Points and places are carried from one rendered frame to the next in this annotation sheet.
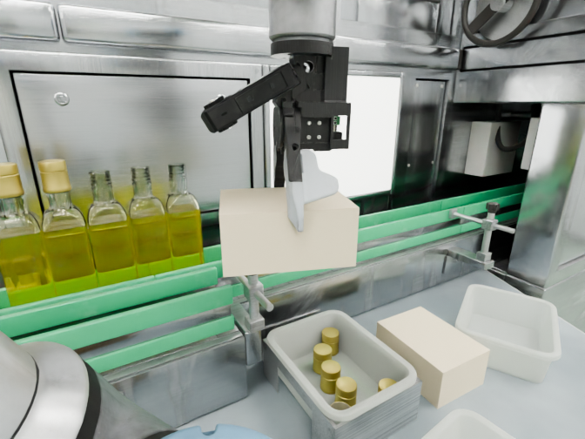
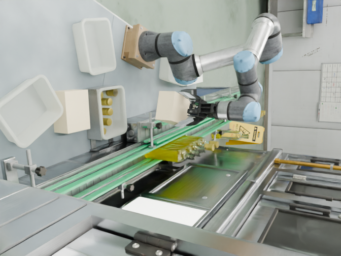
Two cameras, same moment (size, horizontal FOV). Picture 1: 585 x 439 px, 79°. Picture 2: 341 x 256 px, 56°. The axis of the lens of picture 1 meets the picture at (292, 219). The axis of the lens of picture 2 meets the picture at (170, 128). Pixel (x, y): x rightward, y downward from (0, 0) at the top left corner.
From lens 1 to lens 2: 1.51 m
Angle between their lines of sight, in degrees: 94
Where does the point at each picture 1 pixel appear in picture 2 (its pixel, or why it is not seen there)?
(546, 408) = (39, 68)
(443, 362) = (84, 94)
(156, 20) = (244, 193)
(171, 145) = (197, 185)
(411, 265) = (52, 174)
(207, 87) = (212, 196)
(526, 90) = not seen: outside the picture
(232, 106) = not seen: hidden behind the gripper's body
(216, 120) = not seen: hidden behind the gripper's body
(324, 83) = (207, 104)
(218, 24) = (236, 205)
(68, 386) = (197, 63)
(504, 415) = (56, 74)
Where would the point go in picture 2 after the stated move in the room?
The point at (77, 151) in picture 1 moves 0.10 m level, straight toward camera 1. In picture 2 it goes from (210, 173) to (210, 154)
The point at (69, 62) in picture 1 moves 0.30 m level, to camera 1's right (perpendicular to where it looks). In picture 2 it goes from (238, 177) to (217, 163)
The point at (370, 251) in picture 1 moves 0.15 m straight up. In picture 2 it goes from (91, 170) to (122, 176)
